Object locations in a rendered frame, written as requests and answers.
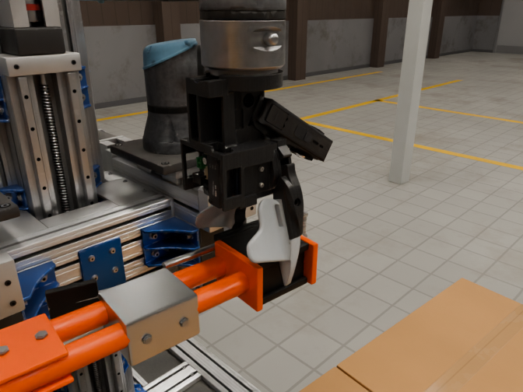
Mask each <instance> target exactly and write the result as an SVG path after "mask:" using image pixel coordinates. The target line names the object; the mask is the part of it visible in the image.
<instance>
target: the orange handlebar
mask: <svg viewBox="0 0 523 392"><path fill-rule="evenodd" d="M173 274H174V275H175V276H176V277H177V278H179V279H180V280H181V281H182V282H183V283H184V284H185V285H186V286H188V287H189V288H190V289H193V288H195V287H197V286H199V285H202V284H205V283H206V282H210V281H212V280H214V279H216V278H219V277H221V276H224V275H225V274H226V265H225V263H224V261H223V259H222V258H221V257H220V256H216V257H212V258H210V259H208V260H206V261H202V262H200V263H197V264H194V265H192V266H190V267H187V268H184V269H181V270H180V271H176V272H174V273H173ZM249 287H250V286H249V281H248V279H247V276H246V275H245V274H244V273H243V272H242V271H239V272H237V273H234V274H232V275H229V276H227V277H225V278H222V279H220V280H218V281H216V282H213V283H211V284H208V285H206V286H203V287H201V288H199V289H196V290H194V292H195V293H196V294H197V296H198V314H200V313H203V312H205V311H206V310H209V309H211V308H213V307H215V306H218V305H219V304H221V303H225V302H226V301H228V300H230V299H233V298H235V297H237V296H239V295H241V294H244V293H246V292H247V291H248V290H249ZM108 322H109V320H108V315H107V311H106V308H105V306H104V304H103V303H102V302H101V301H98V302H96V303H92V304H90V305H88V306H84V307H82V308H80V309H77V310H74V311H72V312H70V313H67V314H64V315H61V316H60V317H56V318H54V319H51V320H49V319H48V318H47V315H46V314H45V313H43V314H41V315H38V316H36V317H32V318H30V319H28V320H25V321H22V322H19V323H18V324H13V325H12V326H9V327H5V328H3V329H1V330H0V392H53V391H55V390H57V389H59V388H61V387H64V386H66V385H68V384H70V383H72V382H73V381H74V378H73V376H72V374H71V373H72V372H74V371H76V370H78V369H81V368H82V367H84V366H88V365H89V364H91V363H93V362H96V361H98V360H100V359H102V358H105V357H107V356H109V355H111V354H113V353H115V352H118V351H120V350H122V349H123V348H127V346H128V343H129V342H130V340H129V339H128V337H127V335H126V334H125V332H124V330H123V328H122V326H121V325H120V324H119V323H116V324H113V325H111V326H109V327H105V328H104V329H102V330H99V331H97V332H94V333H92V334H89V335H87V336H85V337H83V338H80V339H78V340H76V341H73V342H70V343H68V344H67V345H64V344H63V342H65V341H68V340H70V339H73V338H75V337H78V336H80V335H82V334H85V333H87V332H89V331H92V330H94V329H97V328H98V327H102V326H104V325H106V324H108Z"/></svg>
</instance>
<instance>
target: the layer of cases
mask: <svg viewBox="0 0 523 392"><path fill-rule="evenodd" d="M299 392H523V304H521V303H518V302H516V301H514V300H512V299H509V298H507V297H505V296H502V295H501V294H498V293H496V292H494V291H491V290H489V289H487V288H484V287H482V286H481V285H477V284H476V283H474V282H470V281H469V280H467V279H464V278H461V279H459V280H458V281H457V282H455V283H454V284H453V285H451V286H449V287H448V288H446V289H445V290H444V291H443V292H441V293H439V294H438V295H436V296H435V297H433V298H432V299H431V300H429V301H428V302H427V303H425V304H423V305H422V306H421V307H420V308H418V309H417V310H415V311H413V312H412V313H411V314H410V315H408V316H407V317H405V318H404V319H402V320H400V321H399V322H398V323H397V324H395V325H394V326H392V327H390V328H389V329H387V330H386V331H385V332H384V333H382V334H380V335H379V336H378V337H376V338H375V339H374V340H372V341H371V342H369V343H368V344H366V345H364V346H363V347H362V348H361V349H359V350H358V351H356V352H355V353H353V354H352V355H351V356H349V357H348V358H347V359H345V360H343V361H342V362H340V363H339V364H338V365H337V367H333V368H332V369H330V370H329V371H328V372H326V373H325V374H323V375H322V376H320V377H319V378H317V379H316V380H315V381H314V382H312V383H310V384H309V385H307V386H306V387H305V388H304V389H302V390H300V391H299Z"/></svg>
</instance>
